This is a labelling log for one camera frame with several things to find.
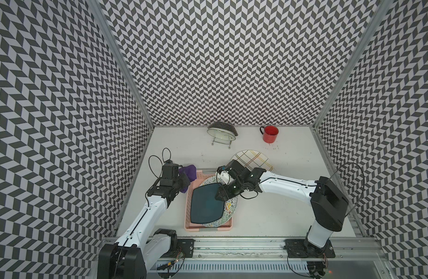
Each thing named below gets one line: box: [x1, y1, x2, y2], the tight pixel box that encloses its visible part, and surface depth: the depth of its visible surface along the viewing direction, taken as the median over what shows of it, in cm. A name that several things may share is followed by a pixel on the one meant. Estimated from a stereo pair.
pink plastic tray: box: [184, 169, 233, 232], surface depth 79 cm
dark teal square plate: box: [190, 183, 226, 224], surface depth 84 cm
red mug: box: [259, 125, 280, 144], surface depth 110 cm
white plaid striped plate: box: [229, 149, 275, 172], surface depth 104 cm
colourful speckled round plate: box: [198, 174, 239, 228], surface depth 78 cm
